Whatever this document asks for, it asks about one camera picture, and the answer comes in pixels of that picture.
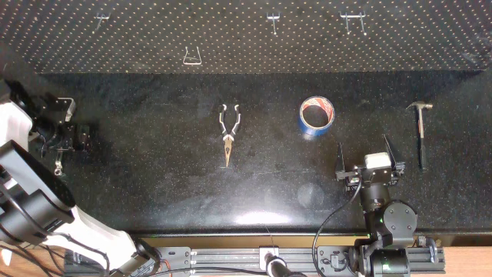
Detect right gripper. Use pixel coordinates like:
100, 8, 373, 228
334, 133, 407, 190

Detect hammer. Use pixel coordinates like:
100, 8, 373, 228
405, 100, 434, 172

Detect roll of blue tape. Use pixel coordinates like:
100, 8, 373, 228
298, 95, 336, 137

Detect black and white pliers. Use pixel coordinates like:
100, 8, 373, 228
218, 103, 242, 169

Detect wrench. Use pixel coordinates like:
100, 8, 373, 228
53, 150, 65, 177

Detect black pegboard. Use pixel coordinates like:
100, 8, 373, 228
0, 0, 492, 75

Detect metal hook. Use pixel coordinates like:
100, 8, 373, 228
339, 10, 367, 37
266, 12, 281, 36
95, 12, 111, 32
182, 46, 203, 66

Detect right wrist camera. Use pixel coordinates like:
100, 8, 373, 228
363, 152, 393, 171

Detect mounting rail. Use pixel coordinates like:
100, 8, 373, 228
63, 245, 447, 277

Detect thin black cable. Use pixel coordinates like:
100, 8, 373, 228
0, 242, 65, 277

